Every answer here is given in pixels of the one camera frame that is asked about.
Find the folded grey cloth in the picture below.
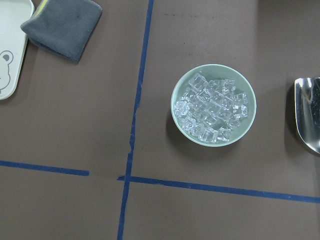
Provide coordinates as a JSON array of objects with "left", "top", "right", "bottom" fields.
[{"left": 20, "top": 0, "right": 103, "bottom": 63}]

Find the green bowl of ice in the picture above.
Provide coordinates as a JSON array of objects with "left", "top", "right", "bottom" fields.
[{"left": 170, "top": 64, "right": 257, "bottom": 147}]

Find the cream bear serving tray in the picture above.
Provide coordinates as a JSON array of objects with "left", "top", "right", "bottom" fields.
[{"left": 0, "top": 0, "right": 35, "bottom": 100}]

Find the steel ice scoop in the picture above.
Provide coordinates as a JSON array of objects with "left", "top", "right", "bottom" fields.
[{"left": 294, "top": 77, "right": 320, "bottom": 154}]

